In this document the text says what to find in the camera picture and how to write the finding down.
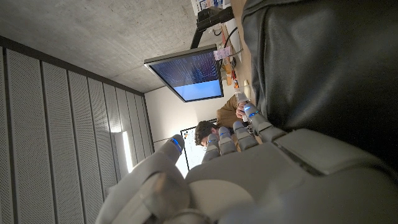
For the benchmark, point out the pink paper note on monitor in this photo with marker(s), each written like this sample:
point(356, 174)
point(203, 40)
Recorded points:
point(222, 53)

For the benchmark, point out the yellow sticky note pad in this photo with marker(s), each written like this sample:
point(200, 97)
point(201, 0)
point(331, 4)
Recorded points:
point(247, 88)

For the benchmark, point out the black leather backpack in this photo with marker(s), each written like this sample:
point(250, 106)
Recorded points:
point(326, 62)

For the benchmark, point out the white monitor base plate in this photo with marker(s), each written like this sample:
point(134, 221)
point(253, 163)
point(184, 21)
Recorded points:
point(234, 37)

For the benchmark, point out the clear plastic cup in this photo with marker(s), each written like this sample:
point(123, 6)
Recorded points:
point(241, 97)

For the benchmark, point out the computer monitor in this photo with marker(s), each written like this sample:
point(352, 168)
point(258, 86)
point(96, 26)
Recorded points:
point(189, 74)

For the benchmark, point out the seated person in tan jacket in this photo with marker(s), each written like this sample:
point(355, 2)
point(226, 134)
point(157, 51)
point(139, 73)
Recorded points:
point(225, 113)

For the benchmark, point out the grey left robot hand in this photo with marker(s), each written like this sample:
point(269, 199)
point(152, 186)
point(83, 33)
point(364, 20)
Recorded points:
point(273, 186)

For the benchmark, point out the whiteboard with black frame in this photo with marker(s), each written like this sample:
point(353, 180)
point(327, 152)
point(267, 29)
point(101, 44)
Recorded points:
point(194, 152)

